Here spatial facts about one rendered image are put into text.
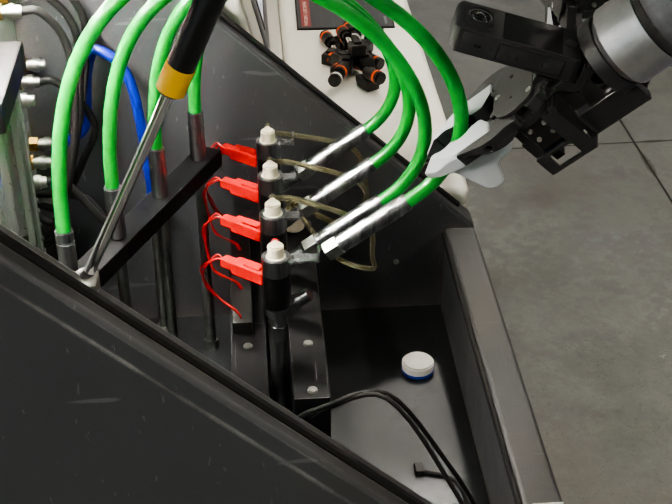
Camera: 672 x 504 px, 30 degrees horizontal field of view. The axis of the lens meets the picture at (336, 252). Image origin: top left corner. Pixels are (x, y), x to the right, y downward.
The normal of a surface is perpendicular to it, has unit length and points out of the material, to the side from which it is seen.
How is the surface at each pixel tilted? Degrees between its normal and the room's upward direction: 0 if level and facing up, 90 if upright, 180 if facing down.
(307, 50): 0
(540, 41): 18
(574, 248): 0
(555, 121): 102
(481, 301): 0
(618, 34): 71
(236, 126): 90
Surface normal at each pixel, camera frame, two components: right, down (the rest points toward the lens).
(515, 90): -0.74, -0.53
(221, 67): 0.07, 0.54
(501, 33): 0.21, -0.68
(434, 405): 0.00, -0.84
